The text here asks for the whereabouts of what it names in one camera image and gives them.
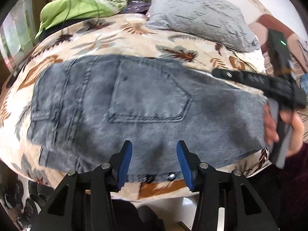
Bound black charger cable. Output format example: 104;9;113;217
60;0;102;34

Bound person right hand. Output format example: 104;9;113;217
264;104;305;158

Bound grey quilted pillow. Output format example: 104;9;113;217
148;0;260;52

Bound striped floral sofa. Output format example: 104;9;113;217
249;14;307;84

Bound purple patterned cloth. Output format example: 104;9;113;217
120;1;150;15

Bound grey denim jeans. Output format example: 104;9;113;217
27;54;266;182

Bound leaf pattern bed blanket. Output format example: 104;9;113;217
1;14;265;187

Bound green patterned quilt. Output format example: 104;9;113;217
35;0;150;39

